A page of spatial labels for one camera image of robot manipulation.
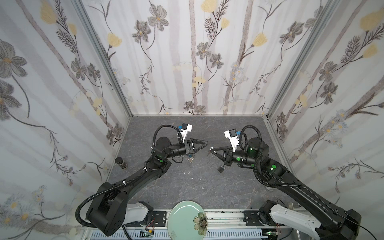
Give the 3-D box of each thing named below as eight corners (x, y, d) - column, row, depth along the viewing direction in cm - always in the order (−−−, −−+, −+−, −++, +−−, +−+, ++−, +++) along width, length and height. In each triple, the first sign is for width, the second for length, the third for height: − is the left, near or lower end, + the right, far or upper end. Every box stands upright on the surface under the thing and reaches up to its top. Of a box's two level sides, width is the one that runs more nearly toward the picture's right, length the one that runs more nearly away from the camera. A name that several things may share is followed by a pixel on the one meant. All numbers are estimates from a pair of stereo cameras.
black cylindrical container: (120, 169, 93) (113, 162, 85) (122, 164, 95) (116, 156, 88) (126, 169, 93) (120, 162, 85) (128, 164, 95) (122, 156, 88)
